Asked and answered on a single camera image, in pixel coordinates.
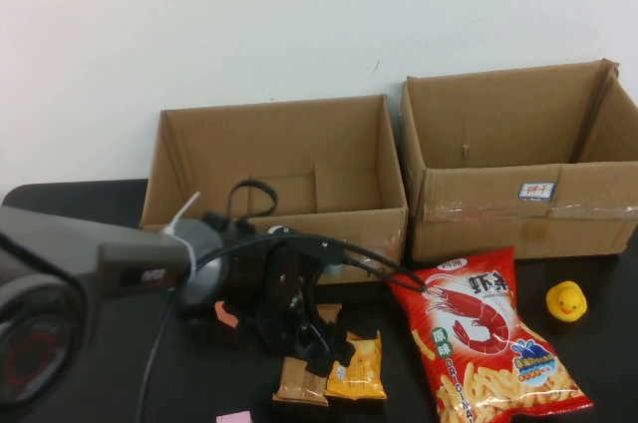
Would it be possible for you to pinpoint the cardboard box with F2 print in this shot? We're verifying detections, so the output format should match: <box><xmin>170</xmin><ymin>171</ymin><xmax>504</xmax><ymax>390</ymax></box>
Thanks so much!
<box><xmin>139</xmin><ymin>93</ymin><xmax>409</xmax><ymax>296</ymax></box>

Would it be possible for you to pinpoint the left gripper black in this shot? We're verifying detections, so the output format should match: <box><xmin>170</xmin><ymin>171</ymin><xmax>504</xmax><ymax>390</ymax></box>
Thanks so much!
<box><xmin>222</xmin><ymin>230</ymin><xmax>357</xmax><ymax>378</ymax></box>

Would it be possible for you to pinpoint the brown snack bar wrapper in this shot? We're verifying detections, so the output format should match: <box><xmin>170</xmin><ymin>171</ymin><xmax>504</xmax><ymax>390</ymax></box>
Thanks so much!
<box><xmin>271</xmin><ymin>303</ymin><xmax>343</xmax><ymax>408</ymax></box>

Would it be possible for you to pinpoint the orange foam cube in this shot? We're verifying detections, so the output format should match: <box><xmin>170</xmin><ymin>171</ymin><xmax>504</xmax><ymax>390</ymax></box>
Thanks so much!
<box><xmin>213</xmin><ymin>299</ymin><xmax>239</xmax><ymax>328</ymax></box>

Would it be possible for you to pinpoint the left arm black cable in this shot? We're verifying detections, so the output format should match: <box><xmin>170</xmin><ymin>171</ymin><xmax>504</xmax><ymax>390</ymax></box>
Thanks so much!
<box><xmin>193</xmin><ymin>180</ymin><xmax>429</xmax><ymax>293</ymax></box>

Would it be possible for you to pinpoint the cardboard box with white label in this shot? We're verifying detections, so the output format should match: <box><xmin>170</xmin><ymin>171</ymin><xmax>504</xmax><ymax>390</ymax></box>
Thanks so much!
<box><xmin>398</xmin><ymin>58</ymin><xmax>638</xmax><ymax>263</ymax></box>

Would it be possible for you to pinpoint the yellow rubber duck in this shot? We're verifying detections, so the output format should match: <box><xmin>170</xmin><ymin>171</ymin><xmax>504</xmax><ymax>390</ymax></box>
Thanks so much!
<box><xmin>544</xmin><ymin>280</ymin><xmax>588</xmax><ymax>322</ymax></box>

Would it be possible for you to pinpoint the white zip tie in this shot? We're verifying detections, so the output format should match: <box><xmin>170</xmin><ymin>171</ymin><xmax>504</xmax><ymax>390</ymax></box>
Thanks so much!
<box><xmin>161</xmin><ymin>190</ymin><xmax>201</xmax><ymax>294</ymax></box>

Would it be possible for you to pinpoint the red shrimp chips bag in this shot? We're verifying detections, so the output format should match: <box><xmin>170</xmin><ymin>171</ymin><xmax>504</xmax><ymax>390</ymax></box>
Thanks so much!
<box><xmin>386</xmin><ymin>245</ymin><xmax>595</xmax><ymax>423</ymax></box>

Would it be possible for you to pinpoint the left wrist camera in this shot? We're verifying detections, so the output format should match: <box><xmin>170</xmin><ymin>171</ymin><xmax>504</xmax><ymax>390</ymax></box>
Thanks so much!
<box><xmin>266</xmin><ymin>224</ymin><xmax>351</xmax><ymax>278</ymax></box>

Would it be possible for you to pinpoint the white label sticker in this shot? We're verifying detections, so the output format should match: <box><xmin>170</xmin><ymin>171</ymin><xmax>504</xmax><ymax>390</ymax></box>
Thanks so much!
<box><xmin>517</xmin><ymin>181</ymin><xmax>555</xmax><ymax>202</ymax></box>

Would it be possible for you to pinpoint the yellow snack packet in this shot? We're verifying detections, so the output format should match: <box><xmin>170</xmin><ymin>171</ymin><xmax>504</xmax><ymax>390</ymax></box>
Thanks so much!
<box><xmin>324</xmin><ymin>330</ymin><xmax>388</xmax><ymax>401</ymax></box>

